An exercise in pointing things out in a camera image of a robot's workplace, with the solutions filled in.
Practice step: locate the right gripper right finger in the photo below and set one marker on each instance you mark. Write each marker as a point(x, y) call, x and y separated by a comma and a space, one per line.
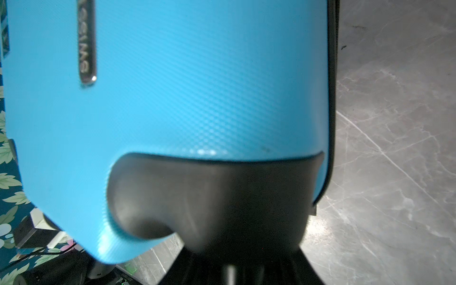
point(301, 271)

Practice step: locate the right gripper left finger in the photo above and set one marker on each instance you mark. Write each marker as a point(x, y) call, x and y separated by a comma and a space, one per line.
point(183, 270)

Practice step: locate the blue suitcase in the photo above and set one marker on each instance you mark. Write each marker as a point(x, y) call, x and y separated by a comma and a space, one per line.
point(134, 120)

